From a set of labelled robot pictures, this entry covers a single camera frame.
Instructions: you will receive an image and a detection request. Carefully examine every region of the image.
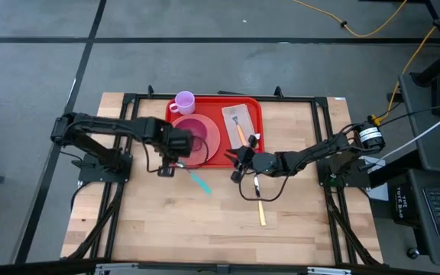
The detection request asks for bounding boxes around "magenta plastic bowl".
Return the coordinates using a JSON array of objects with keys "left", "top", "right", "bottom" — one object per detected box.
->
[{"left": 176, "top": 117, "right": 209, "bottom": 154}]

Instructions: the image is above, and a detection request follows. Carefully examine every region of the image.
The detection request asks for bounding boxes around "black aluminium table frame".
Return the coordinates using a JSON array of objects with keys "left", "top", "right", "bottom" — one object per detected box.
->
[{"left": 65, "top": 84, "right": 383, "bottom": 267}]

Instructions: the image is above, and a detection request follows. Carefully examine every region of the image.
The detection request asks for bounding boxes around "black tote bag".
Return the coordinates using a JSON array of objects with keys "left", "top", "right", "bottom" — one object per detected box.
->
[{"left": 387, "top": 182, "right": 416, "bottom": 226}]

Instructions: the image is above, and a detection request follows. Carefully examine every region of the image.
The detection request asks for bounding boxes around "fork with orange handle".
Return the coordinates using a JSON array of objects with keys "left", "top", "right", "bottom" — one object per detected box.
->
[{"left": 230, "top": 109, "right": 250, "bottom": 147}]

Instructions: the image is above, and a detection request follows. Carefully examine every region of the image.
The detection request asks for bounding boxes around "beige cloth napkin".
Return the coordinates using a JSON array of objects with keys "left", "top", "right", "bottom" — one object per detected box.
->
[{"left": 222, "top": 103, "right": 261, "bottom": 150}]

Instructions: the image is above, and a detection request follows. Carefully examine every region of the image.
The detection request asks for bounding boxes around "knife with yellow handle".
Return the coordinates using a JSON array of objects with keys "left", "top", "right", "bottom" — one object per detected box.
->
[{"left": 253, "top": 175, "right": 267, "bottom": 227}]

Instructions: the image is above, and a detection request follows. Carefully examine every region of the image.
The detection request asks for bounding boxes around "silver metal bracket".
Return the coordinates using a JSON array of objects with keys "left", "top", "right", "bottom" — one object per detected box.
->
[
  {"left": 94, "top": 262, "right": 140, "bottom": 275},
  {"left": 306, "top": 267, "right": 353, "bottom": 275}
]

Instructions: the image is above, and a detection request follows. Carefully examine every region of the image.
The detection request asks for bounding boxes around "dark grey side desk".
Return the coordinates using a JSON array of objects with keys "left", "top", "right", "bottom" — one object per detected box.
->
[{"left": 397, "top": 72, "right": 440, "bottom": 268}]

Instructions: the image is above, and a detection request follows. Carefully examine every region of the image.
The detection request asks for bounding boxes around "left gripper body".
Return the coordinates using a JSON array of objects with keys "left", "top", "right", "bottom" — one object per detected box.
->
[{"left": 157, "top": 124, "right": 194, "bottom": 179}]

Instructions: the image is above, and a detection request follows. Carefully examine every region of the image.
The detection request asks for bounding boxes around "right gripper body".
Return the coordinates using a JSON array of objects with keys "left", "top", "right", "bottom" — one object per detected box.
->
[{"left": 230, "top": 134, "right": 282, "bottom": 183}]

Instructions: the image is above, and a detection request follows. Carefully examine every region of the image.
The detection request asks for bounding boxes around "red plastic tray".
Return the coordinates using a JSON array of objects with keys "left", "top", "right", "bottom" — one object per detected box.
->
[{"left": 165, "top": 95, "right": 265, "bottom": 170}]

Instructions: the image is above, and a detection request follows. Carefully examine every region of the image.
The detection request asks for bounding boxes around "yellow extension cable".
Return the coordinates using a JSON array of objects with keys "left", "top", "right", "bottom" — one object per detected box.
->
[
  {"left": 292, "top": 0, "right": 409, "bottom": 38},
  {"left": 370, "top": 0, "right": 440, "bottom": 128}
]

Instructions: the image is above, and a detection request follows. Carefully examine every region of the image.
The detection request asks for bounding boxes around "salmon pink plate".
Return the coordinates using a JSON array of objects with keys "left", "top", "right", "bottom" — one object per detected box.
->
[{"left": 171, "top": 113, "right": 222, "bottom": 168}]

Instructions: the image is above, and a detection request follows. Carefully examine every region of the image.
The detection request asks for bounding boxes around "spoon with teal handle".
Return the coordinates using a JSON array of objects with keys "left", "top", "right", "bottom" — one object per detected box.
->
[{"left": 176, "top": 161, "right": 212, "bottom": 196}]

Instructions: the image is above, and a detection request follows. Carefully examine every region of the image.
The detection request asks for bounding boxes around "black crossbar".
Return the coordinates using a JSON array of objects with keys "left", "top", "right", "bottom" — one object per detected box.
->
[{"left": 0, "top": 258, "right": 440, "bottom": 275}]

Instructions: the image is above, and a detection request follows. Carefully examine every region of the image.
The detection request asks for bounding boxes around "lilac plastic mug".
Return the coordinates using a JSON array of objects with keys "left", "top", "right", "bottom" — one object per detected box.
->
[{"left": 169, "top": 90, "right": 197, "bottom": 116}]

